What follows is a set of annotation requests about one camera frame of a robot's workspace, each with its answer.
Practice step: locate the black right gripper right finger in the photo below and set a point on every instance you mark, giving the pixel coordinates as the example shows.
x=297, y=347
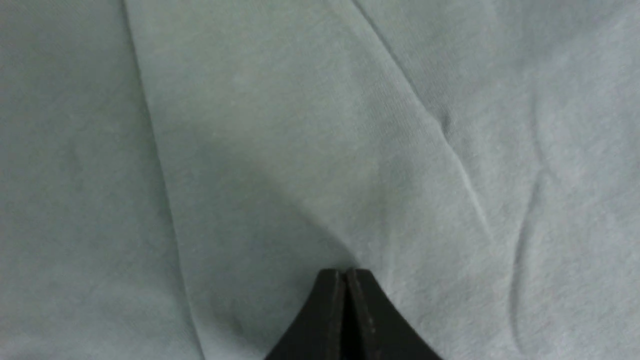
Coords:
x=375, y=330

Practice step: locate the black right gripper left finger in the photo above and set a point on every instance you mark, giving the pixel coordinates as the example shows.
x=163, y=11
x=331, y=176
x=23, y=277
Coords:
x=316, y=332

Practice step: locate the green long-sleeved shirt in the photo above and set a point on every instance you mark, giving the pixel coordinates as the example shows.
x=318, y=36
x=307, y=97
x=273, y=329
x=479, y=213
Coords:
x=174, y=173

